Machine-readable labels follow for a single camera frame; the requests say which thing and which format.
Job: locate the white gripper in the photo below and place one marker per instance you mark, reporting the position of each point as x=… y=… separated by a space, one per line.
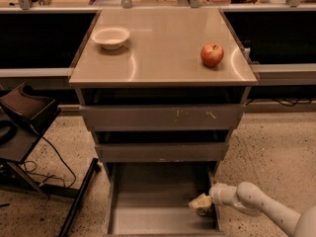
x=217 y=194

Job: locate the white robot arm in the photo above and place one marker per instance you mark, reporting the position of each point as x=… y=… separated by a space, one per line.
x=249 y=199

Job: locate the grey bottom drawer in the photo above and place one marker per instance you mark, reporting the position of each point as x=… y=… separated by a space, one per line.
x=152 y=200

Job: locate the grey drawer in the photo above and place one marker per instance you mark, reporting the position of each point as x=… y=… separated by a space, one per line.
x=152 y=200
x=162 y=152
x=161 y=118

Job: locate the grey top drawer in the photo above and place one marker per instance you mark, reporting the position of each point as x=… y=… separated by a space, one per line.
x=161 y=118

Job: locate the grey middle drawer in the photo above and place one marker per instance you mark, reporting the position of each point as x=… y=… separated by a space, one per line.
x=162 y=152

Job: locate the grey drawer cabinet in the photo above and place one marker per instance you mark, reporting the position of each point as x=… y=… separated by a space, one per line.
x=160 y=64

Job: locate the black cart leg bar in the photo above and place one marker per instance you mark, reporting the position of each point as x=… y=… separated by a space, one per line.
x=93 y=168

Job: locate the red apple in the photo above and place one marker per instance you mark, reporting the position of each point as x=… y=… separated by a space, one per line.
x=211 y=54

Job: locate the white bowl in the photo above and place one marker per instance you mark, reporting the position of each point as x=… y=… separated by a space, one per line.
x=110 y=38

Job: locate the black side cart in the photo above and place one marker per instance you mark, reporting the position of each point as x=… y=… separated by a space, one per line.
x=31 y=116

